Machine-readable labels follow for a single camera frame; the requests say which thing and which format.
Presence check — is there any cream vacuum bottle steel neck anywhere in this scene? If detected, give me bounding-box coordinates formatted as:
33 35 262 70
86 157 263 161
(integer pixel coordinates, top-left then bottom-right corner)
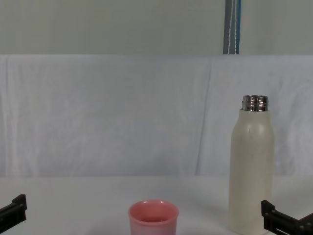
227 94 277 233

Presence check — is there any white table cloth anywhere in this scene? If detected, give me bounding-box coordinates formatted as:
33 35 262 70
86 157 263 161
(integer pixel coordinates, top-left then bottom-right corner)
0 174 313 235

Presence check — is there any pink cup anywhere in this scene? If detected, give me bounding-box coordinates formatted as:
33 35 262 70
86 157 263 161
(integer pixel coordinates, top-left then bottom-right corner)
128 199 180 235

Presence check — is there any white backdrop sheet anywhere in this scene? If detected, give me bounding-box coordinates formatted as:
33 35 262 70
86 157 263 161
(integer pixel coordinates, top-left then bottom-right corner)
0 53 313 178

